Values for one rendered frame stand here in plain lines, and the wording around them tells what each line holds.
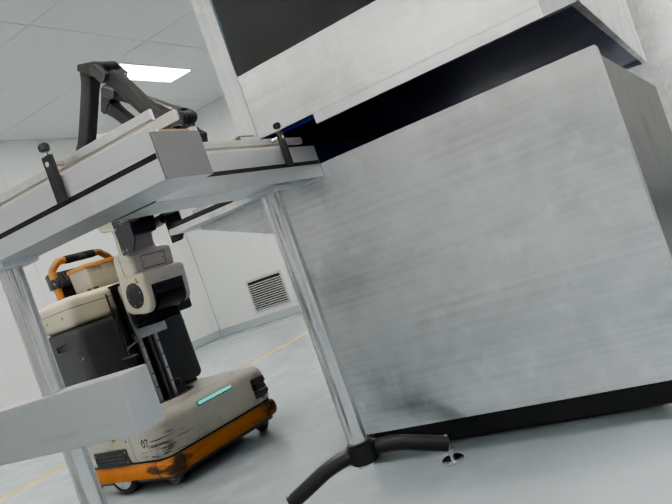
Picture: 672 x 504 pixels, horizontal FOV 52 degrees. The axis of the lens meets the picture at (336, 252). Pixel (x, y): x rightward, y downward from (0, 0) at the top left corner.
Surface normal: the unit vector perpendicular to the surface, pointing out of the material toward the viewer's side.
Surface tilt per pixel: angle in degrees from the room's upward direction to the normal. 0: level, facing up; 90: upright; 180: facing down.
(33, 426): 90
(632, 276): 90
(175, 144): 90
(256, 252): 90
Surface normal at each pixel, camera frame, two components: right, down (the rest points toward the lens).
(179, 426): 0.76, -0.26
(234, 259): -0.47, 0.18
